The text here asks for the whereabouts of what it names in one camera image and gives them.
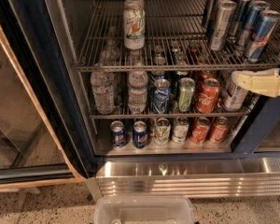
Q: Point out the silver slim can front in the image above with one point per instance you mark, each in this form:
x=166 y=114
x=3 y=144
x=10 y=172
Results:
x=221 y=25

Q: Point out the white 7up can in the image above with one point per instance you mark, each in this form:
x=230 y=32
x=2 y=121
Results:
x=162 y=131
x=134 y=27

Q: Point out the white green can bottom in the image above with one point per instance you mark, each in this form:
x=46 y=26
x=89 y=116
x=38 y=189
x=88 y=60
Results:
x=180 y=129

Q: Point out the red coca-cola can middle shelf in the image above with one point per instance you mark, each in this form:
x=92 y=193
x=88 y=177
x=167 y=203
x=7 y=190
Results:
x=208 y=95

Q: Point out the stainless steel fridge base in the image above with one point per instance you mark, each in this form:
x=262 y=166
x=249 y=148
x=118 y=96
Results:
x=192 y=179

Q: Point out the green can middle shelf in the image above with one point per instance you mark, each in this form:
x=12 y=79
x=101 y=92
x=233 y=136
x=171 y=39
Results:
x=185 y=93

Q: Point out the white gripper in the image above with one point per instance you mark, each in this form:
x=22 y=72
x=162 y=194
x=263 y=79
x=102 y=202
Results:
x=260 y=83

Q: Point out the silver slim can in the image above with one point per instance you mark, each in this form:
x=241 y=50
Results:
x=207 y=12
x=212 y=17
x=221 y=25

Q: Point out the wire shelf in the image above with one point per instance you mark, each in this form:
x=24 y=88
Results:
x=175 y=39
x=125 y=113

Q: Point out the red coke can bottom left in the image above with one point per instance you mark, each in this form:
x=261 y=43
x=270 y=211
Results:
x=200 y=130

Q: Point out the blue pepsi can bottom left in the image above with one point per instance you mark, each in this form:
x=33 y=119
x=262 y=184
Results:
x=118 y=134

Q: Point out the blue redbull can front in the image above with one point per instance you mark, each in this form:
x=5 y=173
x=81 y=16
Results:
x=261 y=35

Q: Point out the red coke can bottom right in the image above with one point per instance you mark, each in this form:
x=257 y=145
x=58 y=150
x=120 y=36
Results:
x=219 y=130

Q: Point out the middle wire shelf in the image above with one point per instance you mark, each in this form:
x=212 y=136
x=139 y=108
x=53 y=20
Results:
x=125 y=113

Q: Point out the red coke can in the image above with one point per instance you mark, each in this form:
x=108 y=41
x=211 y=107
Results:
x=219 y=130
x=200 y=130

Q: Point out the right water bottle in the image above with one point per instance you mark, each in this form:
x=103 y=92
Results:
x=137 y=90

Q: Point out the white 7up can front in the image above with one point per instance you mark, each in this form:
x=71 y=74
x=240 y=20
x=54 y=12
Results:
x=134 y=27

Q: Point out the white 7up can bottom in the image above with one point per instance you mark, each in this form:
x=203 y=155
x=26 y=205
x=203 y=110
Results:
x=162 y=131

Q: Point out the water bottle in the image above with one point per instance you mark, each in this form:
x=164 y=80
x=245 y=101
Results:
x=137 y=90
x=103 y=89

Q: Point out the top wire shelf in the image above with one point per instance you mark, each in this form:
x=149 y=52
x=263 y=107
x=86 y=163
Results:
x=175 y=39

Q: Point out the blue pepsi can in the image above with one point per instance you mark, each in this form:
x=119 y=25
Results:
x=118 y=134
x=139 y=134

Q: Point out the white diet coke can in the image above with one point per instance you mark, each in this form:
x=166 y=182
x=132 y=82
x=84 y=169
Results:
x=233 y=95

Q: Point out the blue pepsi can middle shelf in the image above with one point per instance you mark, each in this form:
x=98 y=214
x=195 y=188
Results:
x=161 y=96

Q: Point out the open glass fridge door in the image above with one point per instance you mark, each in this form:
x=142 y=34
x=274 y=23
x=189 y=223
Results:
x=41 y=140

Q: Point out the clear plastic bin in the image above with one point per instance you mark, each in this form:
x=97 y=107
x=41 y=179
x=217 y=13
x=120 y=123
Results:
x=147 y=209

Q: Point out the silver slim can middle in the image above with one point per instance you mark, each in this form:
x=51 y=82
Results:
x=212 y=17

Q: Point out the left water bottle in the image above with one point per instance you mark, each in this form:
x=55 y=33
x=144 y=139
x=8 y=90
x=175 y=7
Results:
x=103 y=89

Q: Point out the silver slim can back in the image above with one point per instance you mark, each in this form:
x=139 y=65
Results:
x=207 y=12

